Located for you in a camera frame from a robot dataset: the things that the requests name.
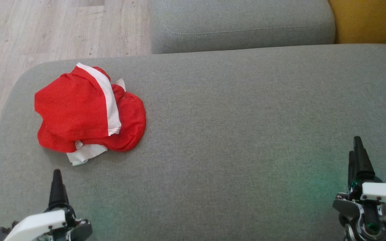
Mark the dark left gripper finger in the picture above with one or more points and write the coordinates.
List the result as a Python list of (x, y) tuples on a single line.
[(58, 192)]

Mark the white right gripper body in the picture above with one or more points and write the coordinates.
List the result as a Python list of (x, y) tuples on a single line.
[(380, 195)]

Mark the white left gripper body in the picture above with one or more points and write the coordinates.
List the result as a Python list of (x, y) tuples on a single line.
[(37, 226)]

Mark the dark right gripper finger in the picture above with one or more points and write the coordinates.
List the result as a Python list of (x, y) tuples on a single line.
[(362, 160), (350, 170)]

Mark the red basketball jersey white shoulders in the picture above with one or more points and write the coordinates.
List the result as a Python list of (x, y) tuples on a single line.
[(131, 124)]

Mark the large grey sofa seat cushion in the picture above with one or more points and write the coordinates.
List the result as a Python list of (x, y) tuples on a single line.
[(230, 134)]

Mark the yellow sofa back cushion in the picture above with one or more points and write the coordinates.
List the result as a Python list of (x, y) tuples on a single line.
[(370, 20)]

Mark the small grey sofa seat cushion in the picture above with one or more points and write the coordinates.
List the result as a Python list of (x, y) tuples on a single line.
[(240, 20)]

